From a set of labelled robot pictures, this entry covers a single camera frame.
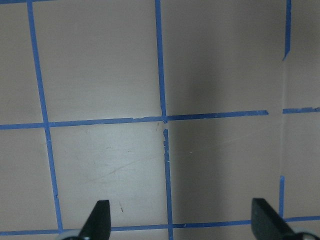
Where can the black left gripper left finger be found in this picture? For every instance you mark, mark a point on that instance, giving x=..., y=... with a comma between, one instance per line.
x=98, y=224

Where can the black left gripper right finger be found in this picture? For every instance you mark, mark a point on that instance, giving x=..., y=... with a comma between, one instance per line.
x=266, y=224

